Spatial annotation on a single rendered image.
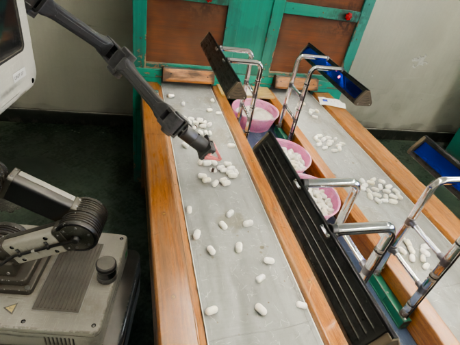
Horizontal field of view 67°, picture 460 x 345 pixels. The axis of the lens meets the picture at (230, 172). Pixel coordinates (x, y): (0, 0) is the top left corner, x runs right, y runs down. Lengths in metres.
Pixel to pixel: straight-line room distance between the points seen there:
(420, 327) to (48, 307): 1.15
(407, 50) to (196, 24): 2.14
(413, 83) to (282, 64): 1.85
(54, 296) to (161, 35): 1.37
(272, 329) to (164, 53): 1.56
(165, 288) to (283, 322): 0.33
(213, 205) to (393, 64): 2.65
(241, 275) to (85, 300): 0.55
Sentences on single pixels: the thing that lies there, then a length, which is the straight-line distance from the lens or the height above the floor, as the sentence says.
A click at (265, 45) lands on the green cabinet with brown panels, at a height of 1.03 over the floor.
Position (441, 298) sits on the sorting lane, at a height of 0.74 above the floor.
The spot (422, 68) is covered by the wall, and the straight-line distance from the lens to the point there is 3.79.
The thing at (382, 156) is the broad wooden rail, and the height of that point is 0.76.
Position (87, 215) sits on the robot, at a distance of 1.15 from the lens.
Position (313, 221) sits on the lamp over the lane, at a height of 1.10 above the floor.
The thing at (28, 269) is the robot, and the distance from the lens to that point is 1.40.
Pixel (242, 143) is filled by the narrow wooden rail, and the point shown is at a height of 0.76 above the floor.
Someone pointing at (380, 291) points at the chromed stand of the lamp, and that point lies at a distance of 1.29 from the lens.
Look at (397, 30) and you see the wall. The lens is 3.47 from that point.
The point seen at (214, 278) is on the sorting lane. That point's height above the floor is 0.74.
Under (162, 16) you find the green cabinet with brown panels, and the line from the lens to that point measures 2.02.
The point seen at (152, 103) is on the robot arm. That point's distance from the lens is 1.29.
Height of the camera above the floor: 1.58
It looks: 36 degrees down
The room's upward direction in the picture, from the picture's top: 11 degrees clockwise
